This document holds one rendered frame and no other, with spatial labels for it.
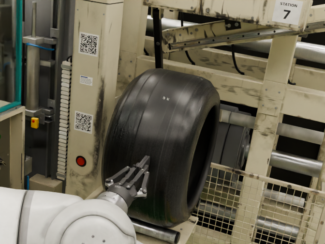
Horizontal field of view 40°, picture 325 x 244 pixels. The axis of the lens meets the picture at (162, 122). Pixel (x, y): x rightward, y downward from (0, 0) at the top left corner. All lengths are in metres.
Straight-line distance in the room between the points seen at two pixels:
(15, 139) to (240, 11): 0.93
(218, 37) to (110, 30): 0.47
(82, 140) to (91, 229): 1.24
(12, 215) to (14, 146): 1.22
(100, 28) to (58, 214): 1.12
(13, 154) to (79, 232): 1.29
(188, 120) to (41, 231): 0.95
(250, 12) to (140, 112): 0.55
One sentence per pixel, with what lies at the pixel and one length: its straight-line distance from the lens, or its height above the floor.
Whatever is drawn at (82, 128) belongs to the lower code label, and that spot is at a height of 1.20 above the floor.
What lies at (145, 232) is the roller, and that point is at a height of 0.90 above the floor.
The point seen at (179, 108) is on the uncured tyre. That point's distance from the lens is 1.42.
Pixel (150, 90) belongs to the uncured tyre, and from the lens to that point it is 1.48.
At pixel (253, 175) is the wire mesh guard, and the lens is 1.99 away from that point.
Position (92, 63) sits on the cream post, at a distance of 1.61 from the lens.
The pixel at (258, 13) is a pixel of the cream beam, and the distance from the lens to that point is 1.67.
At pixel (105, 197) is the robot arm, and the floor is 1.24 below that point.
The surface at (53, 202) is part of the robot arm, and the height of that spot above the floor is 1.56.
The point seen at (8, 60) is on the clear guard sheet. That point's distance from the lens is 1.60.
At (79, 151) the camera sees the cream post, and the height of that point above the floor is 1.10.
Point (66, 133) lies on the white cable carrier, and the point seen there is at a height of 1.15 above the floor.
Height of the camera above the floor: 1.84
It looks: 20 degrees down
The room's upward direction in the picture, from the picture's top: 8 degrees clockwise
